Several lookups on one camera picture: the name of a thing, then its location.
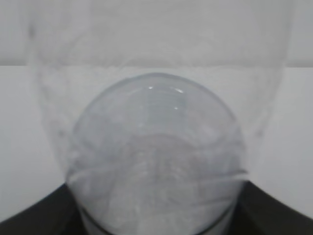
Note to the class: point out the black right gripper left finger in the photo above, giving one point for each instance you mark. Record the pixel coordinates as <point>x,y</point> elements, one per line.
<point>56,214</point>

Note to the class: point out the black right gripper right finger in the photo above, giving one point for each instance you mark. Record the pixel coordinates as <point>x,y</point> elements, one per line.
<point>258,213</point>

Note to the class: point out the clear plastic water bottle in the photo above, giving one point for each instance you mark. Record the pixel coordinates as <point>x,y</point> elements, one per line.
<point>155,108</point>

